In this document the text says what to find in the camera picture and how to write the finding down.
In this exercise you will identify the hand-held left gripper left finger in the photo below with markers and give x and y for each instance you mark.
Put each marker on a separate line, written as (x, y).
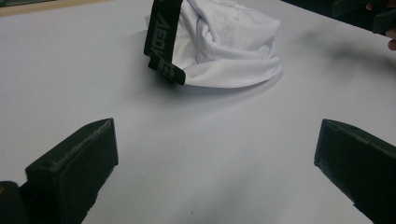
(71, 168)

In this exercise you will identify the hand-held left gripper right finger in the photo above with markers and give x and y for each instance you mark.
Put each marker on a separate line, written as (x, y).
(361, 165)

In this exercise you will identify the white boxer shorts black waistband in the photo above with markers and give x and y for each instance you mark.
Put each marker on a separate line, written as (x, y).
(233, 46)

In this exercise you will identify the light wooden table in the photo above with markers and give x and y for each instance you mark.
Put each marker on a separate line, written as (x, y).
(31, 8)

